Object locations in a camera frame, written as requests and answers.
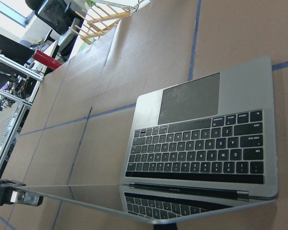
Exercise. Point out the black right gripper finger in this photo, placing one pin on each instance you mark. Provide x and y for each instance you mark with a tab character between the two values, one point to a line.
10	194

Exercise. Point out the grey laptop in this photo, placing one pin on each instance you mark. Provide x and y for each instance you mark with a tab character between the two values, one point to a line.
195	149

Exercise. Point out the red cylinder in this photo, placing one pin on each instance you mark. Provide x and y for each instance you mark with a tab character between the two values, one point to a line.
46	60

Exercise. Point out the black office chair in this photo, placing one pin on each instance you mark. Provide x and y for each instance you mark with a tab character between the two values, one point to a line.
61	18

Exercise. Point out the wooden dish rack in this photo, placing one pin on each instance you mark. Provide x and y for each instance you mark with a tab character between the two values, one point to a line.
98	20

